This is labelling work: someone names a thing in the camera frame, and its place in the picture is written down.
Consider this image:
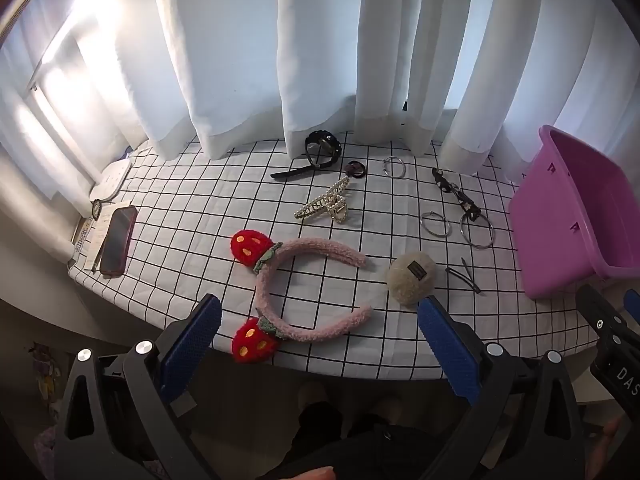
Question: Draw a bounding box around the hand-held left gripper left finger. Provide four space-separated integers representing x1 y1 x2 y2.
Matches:
52 294 223 480

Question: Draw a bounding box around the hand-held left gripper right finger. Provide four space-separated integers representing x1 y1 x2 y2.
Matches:
417 294 587 480

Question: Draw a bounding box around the beige fluffy hair clip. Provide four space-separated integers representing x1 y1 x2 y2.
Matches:
387 252 437 307

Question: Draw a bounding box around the purple plastic basket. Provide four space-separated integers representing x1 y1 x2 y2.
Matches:
509 124 640 299

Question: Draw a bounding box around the large silver hoop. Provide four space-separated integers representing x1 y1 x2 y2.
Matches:
459 211 497 249

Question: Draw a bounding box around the pearl hair claw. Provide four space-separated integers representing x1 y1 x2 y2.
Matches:
294 176 351 225

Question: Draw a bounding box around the black wrist watch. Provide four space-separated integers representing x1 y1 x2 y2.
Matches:
270 130 344 181

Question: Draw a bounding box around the person's right hand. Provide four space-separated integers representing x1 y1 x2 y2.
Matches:
585 414 640 480

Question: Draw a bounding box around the black grid white tablecloth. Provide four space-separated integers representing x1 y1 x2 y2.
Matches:
67 132 603 378

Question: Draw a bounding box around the medium silver hoop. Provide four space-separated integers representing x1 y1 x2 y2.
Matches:
419 211 452 239

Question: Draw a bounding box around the smartphone with red case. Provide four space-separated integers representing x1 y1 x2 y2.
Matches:
99 205 139 277

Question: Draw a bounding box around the pink strawberry plush headband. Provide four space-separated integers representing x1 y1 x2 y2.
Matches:
230 229 375 365

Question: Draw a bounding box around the colourful printed bag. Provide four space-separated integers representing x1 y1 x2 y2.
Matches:
30 342 67 406

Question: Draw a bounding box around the white paper slip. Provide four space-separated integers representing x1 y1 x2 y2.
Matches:
82 200 126 274

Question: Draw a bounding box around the printed card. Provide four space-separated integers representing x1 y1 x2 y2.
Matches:
72 216 97 262

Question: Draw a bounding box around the black floral hair clip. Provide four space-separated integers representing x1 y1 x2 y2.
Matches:
432 167 482 223

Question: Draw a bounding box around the white flat device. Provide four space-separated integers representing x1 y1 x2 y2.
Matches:
89 159 132 202

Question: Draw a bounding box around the white curtain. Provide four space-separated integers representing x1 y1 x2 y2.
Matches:
0 0 640 241

